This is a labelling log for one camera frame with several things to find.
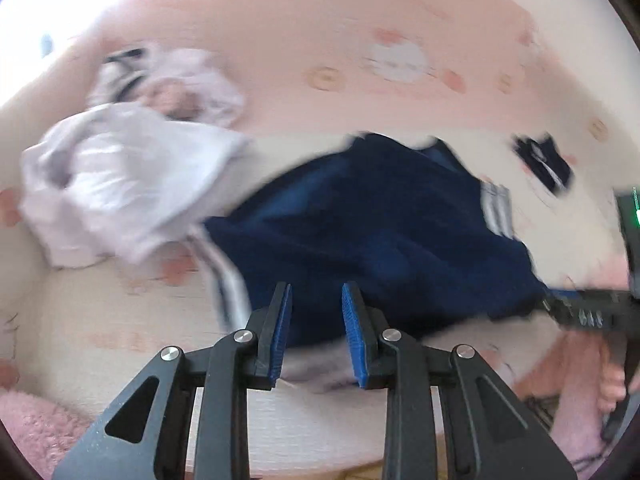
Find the pink fluffy blanket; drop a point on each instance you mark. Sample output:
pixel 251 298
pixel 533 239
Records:
pixel 35 425

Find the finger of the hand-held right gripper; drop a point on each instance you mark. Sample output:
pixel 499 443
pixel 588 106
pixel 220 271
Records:
pixel 580 310

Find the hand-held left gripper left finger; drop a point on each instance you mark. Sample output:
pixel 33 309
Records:
pixel 282 335

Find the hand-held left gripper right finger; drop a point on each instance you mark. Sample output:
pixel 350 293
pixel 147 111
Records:
pixel 352 340

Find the small navy striped sock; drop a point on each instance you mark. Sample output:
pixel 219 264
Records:
pixel 542 165

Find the white garment with navy stripes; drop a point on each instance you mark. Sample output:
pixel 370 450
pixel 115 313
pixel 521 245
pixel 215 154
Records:
pixel 200 85

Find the person's right hand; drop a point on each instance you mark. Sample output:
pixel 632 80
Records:
pixel 612 387

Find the navy pants with white stripes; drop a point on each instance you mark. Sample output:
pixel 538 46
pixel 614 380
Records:
pixel 375 220

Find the pink cartoon printed bed sheet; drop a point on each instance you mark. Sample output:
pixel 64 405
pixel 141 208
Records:
pixel 350 35

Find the person's pink clothing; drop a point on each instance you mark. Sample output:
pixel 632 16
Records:
pixel 575 425

